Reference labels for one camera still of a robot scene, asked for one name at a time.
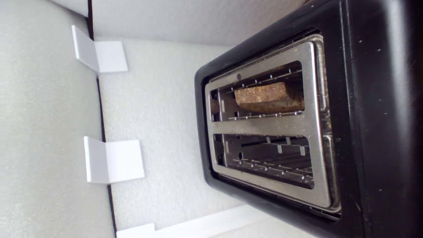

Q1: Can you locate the black two-slot toaster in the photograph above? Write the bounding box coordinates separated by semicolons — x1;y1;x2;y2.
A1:
194;0;423;238

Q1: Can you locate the brown bread slice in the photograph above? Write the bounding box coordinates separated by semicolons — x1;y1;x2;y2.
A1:
234;82;305;114

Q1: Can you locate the white wall clip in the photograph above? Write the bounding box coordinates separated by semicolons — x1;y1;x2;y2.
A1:
84;136;145;184
71;25;129;73

